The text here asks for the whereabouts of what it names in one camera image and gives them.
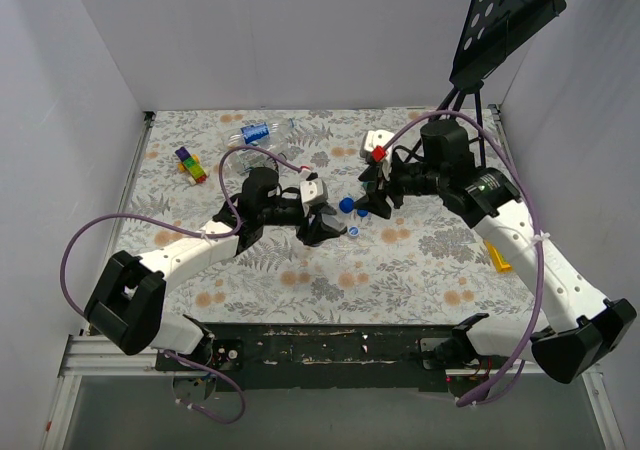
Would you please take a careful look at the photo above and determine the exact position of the black music stand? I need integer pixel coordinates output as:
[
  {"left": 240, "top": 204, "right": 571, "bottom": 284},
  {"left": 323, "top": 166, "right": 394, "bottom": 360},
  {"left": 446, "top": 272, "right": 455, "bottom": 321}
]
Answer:
[{"left": 429, "top": 0, "right": 571, "bottom": 171}]

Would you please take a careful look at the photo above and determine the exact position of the floral table cloth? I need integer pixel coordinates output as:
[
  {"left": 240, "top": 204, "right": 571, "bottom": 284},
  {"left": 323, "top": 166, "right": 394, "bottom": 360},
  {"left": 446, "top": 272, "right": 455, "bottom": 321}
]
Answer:
[{"left": 117, "top": 110, "right": 533, "bottom": 324}]

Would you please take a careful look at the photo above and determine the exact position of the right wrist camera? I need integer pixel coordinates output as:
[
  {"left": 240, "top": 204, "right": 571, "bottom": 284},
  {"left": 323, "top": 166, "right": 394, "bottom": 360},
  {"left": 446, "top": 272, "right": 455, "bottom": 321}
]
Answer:
[{"left": 360, "top": 129, "right": 395, "bottom": 172}]

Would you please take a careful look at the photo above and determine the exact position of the black base beam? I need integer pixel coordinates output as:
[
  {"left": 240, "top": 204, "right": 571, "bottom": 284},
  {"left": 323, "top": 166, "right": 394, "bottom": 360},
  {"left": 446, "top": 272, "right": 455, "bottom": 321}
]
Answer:
[{"left": 188, "top": 323, "right": 498, "bottom": 392}]

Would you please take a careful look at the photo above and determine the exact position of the multicolour toy brick stack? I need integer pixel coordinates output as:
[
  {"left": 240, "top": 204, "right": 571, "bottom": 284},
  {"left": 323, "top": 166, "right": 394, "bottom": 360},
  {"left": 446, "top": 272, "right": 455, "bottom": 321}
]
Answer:
[{"left": 174, "top": 147, "right": 208, "bottom": 185}]

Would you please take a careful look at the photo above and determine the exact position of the clear lying bottle silver label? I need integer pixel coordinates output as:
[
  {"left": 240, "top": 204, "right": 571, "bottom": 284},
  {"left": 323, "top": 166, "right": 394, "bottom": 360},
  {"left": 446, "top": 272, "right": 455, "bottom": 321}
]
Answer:
[{"left": 222, "top": 143, "right": 287, "bottom": 175}]

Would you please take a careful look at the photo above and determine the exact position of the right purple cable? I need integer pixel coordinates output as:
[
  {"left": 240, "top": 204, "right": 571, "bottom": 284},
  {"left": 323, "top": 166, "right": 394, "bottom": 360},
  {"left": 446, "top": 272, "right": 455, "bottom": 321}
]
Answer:
[{"left": 384, "top": 110, "right": 546, "bottom": 408}]

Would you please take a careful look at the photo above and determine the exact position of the yellow green toy brick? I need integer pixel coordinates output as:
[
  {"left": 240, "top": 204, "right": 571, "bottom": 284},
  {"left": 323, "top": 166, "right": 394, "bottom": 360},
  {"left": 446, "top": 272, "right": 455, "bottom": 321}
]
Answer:
[{"left": 484, "top": 240, "right": 513, "bottom": 273}]

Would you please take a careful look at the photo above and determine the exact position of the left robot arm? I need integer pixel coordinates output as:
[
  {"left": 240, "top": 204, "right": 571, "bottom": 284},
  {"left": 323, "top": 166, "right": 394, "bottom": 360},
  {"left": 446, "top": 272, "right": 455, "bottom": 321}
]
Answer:
[{"left": 84, "top": 167, "right": 347, "bottom": 370}]

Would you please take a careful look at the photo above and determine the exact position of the blue label bottle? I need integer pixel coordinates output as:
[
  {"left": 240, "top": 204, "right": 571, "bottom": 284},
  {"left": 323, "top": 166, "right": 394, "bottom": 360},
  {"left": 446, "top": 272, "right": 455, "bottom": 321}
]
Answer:
[{"left": 221, "top": 118, "right": 295, "bottom": 149}]

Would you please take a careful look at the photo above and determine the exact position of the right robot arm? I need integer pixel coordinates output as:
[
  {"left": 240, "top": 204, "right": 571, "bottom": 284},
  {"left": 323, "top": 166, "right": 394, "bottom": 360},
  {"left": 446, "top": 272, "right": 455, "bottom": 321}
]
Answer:
[{"left": 355, "top": 119, "right": 637, "bottom": 384}]

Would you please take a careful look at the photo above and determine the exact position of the white blue bottle cap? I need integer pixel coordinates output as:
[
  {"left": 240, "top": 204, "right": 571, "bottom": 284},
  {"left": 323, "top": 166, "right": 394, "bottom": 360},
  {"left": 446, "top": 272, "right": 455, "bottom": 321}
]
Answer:
[{"left": 348, "top": 226, "right": 360, "bottom": 238}]

